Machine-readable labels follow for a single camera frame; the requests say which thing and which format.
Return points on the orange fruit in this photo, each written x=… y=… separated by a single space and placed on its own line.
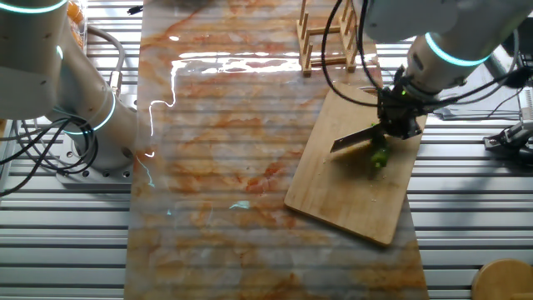
x=75 y=11
x=78 y=38

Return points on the clear plastic fruit container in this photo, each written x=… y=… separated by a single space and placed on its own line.
x=84 y=25

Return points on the steel kitchen knife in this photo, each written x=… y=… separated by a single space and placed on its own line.
x=354 y=139

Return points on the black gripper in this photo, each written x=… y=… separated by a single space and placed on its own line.
x=401 y=104

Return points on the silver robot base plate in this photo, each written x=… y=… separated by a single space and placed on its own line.
x=96 y=177

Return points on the green chili pepper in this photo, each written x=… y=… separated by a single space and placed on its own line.
x=380 y=156

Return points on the small black clip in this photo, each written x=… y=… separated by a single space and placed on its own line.
x=134 y=9

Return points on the wooden dish rack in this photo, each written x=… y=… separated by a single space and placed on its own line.
x=306 y=54

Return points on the wooden mug tree stand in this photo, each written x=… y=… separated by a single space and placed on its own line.
x=506 y=281

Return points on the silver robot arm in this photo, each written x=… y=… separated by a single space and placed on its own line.
x=37 y=62

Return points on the bamboo cutting board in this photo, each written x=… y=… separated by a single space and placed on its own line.
x=350 y=196

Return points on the small grey mounted camera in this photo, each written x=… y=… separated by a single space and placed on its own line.
x=514 y=134

